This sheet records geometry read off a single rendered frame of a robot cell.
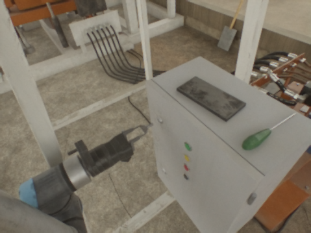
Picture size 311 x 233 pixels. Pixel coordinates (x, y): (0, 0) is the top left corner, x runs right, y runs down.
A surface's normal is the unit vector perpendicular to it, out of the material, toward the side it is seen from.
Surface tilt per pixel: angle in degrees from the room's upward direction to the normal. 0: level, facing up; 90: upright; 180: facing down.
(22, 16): 90
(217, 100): 0
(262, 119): 0
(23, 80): 87
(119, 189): 0
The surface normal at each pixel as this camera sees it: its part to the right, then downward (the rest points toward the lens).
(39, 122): 0.55, 0.53
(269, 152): -0.07, -0.69
